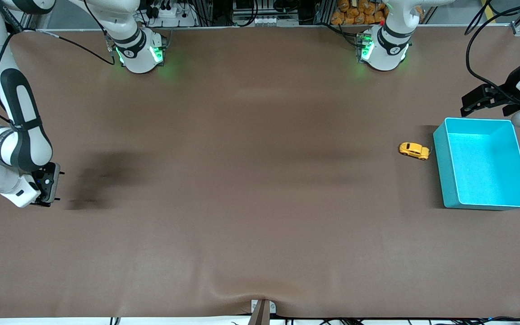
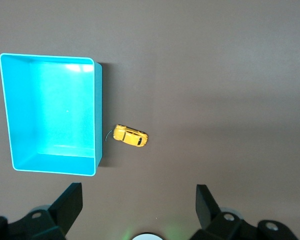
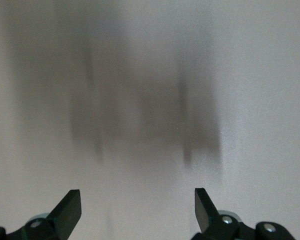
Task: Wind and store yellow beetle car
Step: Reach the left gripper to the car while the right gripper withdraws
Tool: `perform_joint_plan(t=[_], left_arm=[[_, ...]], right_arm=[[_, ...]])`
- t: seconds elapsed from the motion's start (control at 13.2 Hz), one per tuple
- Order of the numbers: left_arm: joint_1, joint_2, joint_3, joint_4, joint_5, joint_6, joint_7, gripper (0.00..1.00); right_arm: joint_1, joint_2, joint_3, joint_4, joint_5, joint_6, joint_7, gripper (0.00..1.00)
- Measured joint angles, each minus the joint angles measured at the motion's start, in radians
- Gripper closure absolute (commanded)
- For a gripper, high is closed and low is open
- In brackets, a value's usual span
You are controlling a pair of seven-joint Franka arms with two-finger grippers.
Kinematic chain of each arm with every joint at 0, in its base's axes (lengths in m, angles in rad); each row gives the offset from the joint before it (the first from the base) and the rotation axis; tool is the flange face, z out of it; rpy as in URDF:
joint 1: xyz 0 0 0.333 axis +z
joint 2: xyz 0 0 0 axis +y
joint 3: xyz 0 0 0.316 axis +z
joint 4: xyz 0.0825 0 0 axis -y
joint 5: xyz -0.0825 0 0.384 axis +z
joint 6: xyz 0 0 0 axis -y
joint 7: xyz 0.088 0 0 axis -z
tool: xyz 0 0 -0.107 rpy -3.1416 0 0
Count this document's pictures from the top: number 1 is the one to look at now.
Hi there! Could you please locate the metal table edge bracket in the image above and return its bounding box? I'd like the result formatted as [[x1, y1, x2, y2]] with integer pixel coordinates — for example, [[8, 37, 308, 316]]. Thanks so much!
[[247, 299, 277, 325]]

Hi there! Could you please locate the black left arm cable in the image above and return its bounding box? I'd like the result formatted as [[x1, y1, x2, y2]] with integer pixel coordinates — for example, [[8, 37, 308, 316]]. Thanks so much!
[[464, 0, 520, 107]]

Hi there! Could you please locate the grey electronics unit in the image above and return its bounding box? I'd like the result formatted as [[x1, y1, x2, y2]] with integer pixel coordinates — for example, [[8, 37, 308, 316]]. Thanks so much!
[[232, 0, 302, 27]]

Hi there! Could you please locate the brown table mat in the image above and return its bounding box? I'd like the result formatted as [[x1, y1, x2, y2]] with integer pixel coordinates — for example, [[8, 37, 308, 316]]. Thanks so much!
[[0, 25, 520, 319]]

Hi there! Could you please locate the bag of orange items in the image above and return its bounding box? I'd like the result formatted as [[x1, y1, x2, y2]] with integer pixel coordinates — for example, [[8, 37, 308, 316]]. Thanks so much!
[[330, 0, 390, 26]]

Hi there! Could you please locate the white power strip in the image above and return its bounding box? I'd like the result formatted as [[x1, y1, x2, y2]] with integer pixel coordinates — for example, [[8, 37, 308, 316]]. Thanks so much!
[[145, 0, 198, 28]]

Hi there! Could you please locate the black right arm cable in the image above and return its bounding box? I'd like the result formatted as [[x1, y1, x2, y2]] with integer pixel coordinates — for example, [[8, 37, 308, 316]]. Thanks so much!
[[0, 0, 117, 128]]

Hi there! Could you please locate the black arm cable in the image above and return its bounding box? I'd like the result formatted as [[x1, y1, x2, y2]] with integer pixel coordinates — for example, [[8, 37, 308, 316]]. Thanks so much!
[[0, 0, 117, 128], [464, 0, 520, 107]]

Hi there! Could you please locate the yellow beetle toy car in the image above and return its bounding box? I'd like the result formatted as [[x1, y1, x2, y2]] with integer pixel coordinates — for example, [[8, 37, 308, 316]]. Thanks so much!
[[399, 142, 431, 161]]

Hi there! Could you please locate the teal plastic storage bin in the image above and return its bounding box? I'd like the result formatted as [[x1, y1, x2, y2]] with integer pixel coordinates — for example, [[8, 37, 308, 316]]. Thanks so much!
[[432, 117, 520, 211]]

